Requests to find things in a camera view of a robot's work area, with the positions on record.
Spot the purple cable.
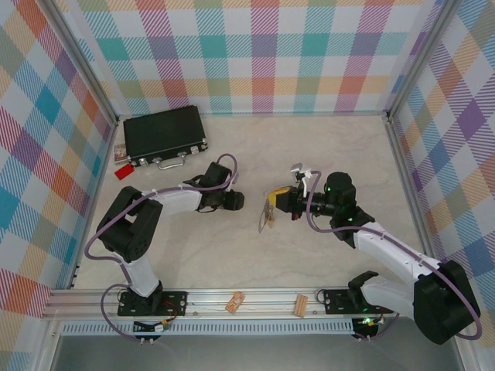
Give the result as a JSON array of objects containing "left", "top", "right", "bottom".
[
  {"left": 305, "top": 169, "right": 483, "bottom": 343},
  {"left": 84, "top": 153, "right": 240, "bottom": 343}
]

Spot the small wire connector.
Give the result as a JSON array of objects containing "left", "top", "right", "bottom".
[
  {"left": 133, "top": 318, "right": 174, "bottom": 334},
  {"left": 355, "top": 315, "right": 387, "bottom": 329}
]

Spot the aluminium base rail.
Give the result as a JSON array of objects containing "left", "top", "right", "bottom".
[{"left": 41, "top": 286, "right": 418, "bottom": 321}]

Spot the aluminium side rail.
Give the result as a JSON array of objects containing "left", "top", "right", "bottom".
[
  {"left": 385, "top": 115, "right": 444, "bottom": 289},
  {"left": 68, "top": 117, "right": 119, "bottom": 290}
]

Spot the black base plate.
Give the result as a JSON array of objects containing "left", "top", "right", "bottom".
[
  {"left": 118, "top": 290, "right": 189, "bottom": 318},
  {"left": 320, "top": 288, "right": 395, "bottom": 316}
]

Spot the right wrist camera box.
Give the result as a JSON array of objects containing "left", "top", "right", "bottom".
[{"left": 290, "top": 162, "right": 312, "bottom": 182}]

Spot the white slotted cable duct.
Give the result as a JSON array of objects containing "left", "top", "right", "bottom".
[{"left": 61, "top": 318, "right": 355, "bottom": 336}]

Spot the clear bag with yellow item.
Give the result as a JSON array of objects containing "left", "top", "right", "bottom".
[{"left": 257, "top": 192, "right": 276, "bottom": 234}]

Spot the black ribbed carry case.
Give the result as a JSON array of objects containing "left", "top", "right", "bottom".
[{"left": 122, "top": 104, "right": 210, "bottom": 171}]

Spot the aluminium frame post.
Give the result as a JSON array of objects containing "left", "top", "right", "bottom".
[
  {"left": 385, "top": 0, "right": 460, "bottom": 121},
  {"left": 45, "top": 0, "right": 120, "bottom": 127}
]

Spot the orange printed wooden piece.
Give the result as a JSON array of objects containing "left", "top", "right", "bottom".
[{"left": 225, "top": 291, "right": 246, "bottom": 314}]

